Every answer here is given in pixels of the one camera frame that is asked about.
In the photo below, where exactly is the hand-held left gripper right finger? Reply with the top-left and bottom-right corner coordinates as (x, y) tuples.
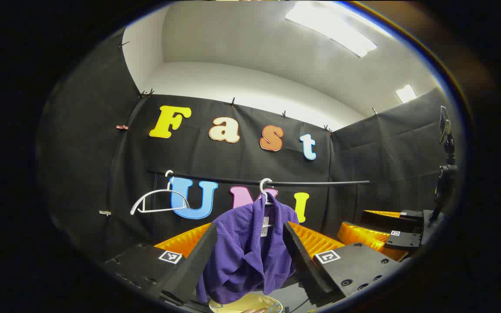
(282, 221), (401, 306)

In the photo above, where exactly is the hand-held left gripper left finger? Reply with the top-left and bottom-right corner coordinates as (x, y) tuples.
(103, 223), (220, 307)

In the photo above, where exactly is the purple ribbed garment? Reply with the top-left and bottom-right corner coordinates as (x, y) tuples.
(196, 194), (300, 305)

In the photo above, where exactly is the cream laundry hamper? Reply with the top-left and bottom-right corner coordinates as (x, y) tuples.
(208, 293), (284, 313)

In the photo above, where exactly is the white plastic clothes hanger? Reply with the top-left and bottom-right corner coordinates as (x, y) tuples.
(259, 177), (277, 206)
(130, 170), (190, 216)

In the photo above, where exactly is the small ceiling light panel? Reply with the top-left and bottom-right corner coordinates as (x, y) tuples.
(395, 84), (418, 104)

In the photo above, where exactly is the black backdrop cloth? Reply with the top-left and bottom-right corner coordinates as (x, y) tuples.
(37, 28), (451, 266)

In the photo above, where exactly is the row of black clips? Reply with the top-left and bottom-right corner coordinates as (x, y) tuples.
(118, 40), (379, 133)

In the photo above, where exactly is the large ceiling light panel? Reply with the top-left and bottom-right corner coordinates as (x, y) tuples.
(285, 1), (378, 58)

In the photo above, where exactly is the black clothes rail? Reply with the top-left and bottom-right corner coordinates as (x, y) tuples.
(147, 170), (371, 188)

